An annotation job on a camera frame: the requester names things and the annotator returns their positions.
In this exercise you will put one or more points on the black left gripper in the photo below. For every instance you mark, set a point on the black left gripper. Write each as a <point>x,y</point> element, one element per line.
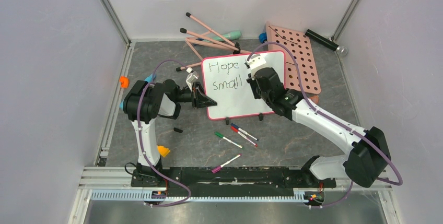
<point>199,99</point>

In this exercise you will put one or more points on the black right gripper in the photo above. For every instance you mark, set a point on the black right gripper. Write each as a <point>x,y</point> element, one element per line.
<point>255,81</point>

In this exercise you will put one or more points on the pink framed whiteboard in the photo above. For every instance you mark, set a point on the pink framed whiteboard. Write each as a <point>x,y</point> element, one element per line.
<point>225,81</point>

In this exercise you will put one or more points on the black marker cap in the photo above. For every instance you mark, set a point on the black marker cap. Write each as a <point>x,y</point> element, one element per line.
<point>178,130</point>

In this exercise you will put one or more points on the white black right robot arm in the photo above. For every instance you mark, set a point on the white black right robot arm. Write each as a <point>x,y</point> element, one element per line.
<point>365,152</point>

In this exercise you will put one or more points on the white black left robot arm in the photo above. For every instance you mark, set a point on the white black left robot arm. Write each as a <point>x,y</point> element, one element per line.
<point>145,102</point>

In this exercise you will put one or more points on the green whiteboard marker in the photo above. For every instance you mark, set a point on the green whiteboard marker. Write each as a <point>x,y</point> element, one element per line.
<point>228,140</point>

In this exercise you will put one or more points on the blue whiteboard marker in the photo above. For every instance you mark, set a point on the blue whiteboard marker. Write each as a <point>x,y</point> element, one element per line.
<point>243,131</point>

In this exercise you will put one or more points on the red whiteboard marker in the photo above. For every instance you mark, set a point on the red whiteboard marker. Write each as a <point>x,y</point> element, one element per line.
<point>243,136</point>

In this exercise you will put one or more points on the purple whiteboard marker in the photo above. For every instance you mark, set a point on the purple whiteboard marker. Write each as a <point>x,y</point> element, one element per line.
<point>218,168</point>

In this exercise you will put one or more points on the blue toy car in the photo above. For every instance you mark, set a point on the blue toy car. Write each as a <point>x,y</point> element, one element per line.
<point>263,37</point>

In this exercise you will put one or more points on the orange round object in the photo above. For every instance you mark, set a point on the orange round object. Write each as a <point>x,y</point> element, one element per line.
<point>314,99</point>

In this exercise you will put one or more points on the pink perforated board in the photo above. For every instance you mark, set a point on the pink perforated board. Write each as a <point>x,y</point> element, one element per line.
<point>303,63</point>

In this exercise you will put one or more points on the pink easel legs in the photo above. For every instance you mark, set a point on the pink easel legs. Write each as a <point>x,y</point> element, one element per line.
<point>199,39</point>

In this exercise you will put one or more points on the blue toy marker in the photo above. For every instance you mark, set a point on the blue toy marker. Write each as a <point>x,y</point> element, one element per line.
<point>147,79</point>

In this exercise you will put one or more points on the teal green toy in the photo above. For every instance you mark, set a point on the teal green toy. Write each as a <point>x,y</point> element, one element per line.
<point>233,35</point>

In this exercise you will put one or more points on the yellow orange wedge block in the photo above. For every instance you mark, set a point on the yellow orange wedge block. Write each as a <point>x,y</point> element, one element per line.
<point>163,151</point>

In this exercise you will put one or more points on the black flashlight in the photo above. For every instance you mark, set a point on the black flashlight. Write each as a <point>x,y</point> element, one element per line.
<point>339,49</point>

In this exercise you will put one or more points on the orange plastic piece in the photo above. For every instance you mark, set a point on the orange plastic piece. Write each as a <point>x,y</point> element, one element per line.
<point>124,82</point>

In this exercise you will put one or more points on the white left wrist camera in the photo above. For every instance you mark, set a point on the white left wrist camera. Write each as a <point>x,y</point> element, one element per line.
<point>191,78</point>

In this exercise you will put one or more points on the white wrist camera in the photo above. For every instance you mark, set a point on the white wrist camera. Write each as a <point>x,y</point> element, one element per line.
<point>191,78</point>
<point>256,62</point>

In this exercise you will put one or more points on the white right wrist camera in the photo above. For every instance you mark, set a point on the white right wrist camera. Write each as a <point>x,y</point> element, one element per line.
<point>256,62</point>

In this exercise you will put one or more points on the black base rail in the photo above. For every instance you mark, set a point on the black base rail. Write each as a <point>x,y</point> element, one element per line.
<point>229,181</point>

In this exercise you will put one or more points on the white cable comb strip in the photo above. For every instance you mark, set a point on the white cable comb strip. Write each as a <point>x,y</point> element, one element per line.
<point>151,196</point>

